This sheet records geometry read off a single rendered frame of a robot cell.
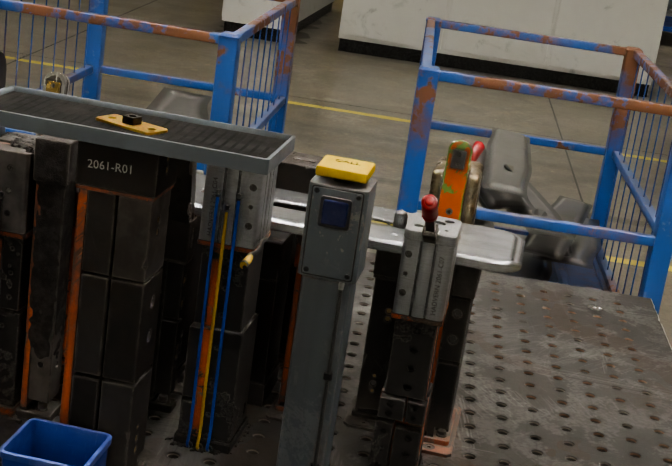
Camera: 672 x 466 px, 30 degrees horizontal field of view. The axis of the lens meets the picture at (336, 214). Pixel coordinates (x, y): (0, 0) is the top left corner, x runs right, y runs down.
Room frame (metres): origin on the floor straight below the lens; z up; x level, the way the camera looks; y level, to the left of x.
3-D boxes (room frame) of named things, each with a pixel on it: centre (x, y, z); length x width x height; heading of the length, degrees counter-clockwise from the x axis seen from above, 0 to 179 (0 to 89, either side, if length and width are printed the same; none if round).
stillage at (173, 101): (4.21, 0.69, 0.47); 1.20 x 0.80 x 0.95; 175
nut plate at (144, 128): (1.44, 0.25, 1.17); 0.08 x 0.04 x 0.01; 61
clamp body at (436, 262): (1.55, -0.13, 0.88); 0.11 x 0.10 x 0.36; 172
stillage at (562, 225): (4.07, -0.60, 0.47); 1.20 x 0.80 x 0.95; 177
